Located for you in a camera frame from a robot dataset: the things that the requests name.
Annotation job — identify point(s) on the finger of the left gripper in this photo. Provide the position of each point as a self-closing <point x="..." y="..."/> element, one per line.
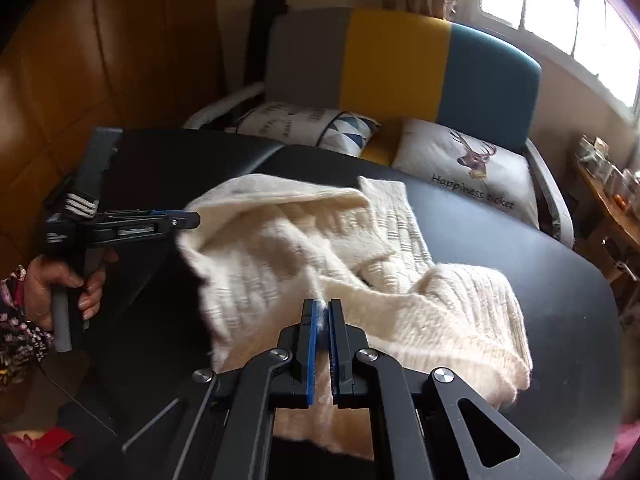
<point x="171" y="220"/>

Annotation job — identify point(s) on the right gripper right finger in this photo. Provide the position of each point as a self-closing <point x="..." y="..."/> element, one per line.
<point x="351" y="360"/>

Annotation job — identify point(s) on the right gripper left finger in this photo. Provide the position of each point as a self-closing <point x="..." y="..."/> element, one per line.
<point x="290" y="369"/>

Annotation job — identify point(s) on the cream knitted sweater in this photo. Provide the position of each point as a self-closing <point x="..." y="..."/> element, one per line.
<point x="266" y="244"/>

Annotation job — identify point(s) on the floral sleeve left forearm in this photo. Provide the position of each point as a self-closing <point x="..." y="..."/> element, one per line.
<point x="23" y="343"/>

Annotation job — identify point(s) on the person's left hand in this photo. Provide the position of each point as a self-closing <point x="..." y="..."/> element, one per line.
<point x="45" y="275"/>

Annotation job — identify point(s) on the triangle pattern white pillow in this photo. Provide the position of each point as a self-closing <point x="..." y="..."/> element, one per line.
<point x="337" y="131"/>

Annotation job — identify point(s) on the deer print white pillow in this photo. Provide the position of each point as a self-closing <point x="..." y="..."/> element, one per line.
<point x="465" y="165"/>

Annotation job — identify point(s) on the grey yellow blue sofa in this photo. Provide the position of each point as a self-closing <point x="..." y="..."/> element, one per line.
<point x="391" y="66"/>

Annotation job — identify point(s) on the wooden side desk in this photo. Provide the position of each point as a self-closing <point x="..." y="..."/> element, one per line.
<point x="613" y="244"/>

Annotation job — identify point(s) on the brown leather wall panel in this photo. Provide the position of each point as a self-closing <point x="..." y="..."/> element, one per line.
<point x="74" y="65"/>

